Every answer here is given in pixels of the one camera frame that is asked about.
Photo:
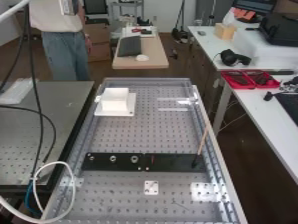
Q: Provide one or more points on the larger metal nut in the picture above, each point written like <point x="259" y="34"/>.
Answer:
<point x="133" y="159"/>

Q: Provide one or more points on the smaller metal nut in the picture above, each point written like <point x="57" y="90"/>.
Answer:
<point x="113" y="158"/>

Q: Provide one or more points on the small white box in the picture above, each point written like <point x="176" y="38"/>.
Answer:
<point x="114" y="98"/>

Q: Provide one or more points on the thin stick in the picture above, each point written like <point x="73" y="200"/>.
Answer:
<point x="205" y="136"/>

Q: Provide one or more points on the clear box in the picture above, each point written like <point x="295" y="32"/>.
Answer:
<point x="208" y="133"/>

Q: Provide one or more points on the black plate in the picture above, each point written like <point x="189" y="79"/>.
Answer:
<point x="173" y="164"/>

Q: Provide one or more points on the wooden desk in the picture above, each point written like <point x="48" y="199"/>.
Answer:
<point x="153" y="53"/>

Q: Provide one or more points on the dark grey laptop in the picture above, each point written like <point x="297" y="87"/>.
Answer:
<point x="129" y="46"/>

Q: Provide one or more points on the cardboard box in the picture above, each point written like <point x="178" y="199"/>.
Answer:
<point x="97" y="32"/>
<point x="100" y="52"/>

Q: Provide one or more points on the red tray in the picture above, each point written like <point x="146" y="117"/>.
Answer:
<point x="263" y="78"/>
<point x="238" y="80"/>

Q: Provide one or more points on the small square metal plate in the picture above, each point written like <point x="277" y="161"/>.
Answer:
<point x="150" y="187"/>

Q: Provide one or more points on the white desk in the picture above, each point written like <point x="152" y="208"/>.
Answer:
<point x="261" y="123"/>
<point x="208" y="46"/>

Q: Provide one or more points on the black headphones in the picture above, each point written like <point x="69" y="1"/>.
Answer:
<point x="234" y="57"/>

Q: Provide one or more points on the small black device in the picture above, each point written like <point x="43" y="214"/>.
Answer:
<point x="267" y="96"/>

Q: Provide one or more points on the person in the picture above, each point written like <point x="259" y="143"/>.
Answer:
<point x="61" y="43"/>

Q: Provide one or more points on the beige box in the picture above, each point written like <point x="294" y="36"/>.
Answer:
<point x="225" y="31"/>

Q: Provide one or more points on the white foam block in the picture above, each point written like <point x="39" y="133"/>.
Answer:
<point x="257" y="50"/>

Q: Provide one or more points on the black case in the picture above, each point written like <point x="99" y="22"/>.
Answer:
<point x="279" y="30"/>

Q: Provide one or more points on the dark screen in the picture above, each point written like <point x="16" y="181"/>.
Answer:
<point x="254" y="5"/>

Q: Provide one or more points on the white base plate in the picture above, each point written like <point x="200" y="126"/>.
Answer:
<point x="130" y="108"/>

